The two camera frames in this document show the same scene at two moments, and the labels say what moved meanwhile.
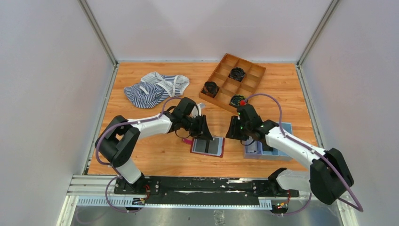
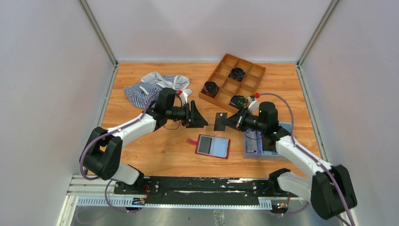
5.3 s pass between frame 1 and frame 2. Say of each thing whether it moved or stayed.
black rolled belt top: stayed
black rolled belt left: stayed
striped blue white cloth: stayed
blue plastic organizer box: stayed
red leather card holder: moved
